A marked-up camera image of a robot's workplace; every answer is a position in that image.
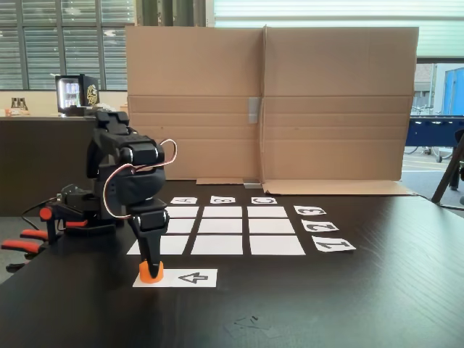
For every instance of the round orange token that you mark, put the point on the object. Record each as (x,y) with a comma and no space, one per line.
(145,275)

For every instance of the white grid with black tape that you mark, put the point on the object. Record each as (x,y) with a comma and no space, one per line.
(217,244)

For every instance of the white arrow paper sheet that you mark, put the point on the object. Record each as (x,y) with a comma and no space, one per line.
(168,283)

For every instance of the paper sheet letter A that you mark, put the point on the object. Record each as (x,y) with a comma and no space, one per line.
(184,200)

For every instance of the paper sheet letter B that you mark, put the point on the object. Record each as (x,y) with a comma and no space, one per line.
(222,199)

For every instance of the short grey tape piece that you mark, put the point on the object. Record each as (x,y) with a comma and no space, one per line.
(252,184)

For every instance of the black and orange clamp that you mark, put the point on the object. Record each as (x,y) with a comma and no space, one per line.
(32,247)

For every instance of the paper sheet letter C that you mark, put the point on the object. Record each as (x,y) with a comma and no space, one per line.
(264,200)

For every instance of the dark brown counter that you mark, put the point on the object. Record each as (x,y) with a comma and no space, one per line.
(36,163)

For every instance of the black mini fridge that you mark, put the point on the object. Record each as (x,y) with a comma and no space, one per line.
(90,94)

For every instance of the long grey tape strip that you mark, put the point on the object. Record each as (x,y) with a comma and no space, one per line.
(254,110)

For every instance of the paper sheet number 3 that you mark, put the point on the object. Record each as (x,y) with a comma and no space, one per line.
(310,210)

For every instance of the paper sheet number 2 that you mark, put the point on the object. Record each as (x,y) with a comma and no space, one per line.
(320,225)

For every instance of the dark bottles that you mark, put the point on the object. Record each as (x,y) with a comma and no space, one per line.
(20,104)

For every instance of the paper sheet number 1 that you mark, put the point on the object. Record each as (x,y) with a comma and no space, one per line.
(333,244)

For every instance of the brown cardboard screen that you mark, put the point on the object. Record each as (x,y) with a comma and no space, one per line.
(326,108)

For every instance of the blue foosball table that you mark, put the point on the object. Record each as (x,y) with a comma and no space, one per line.
(427,130)

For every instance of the black tripod leg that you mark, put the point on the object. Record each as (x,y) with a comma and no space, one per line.
(446,177)

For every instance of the blue container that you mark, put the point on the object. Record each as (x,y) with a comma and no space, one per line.
(455,90)

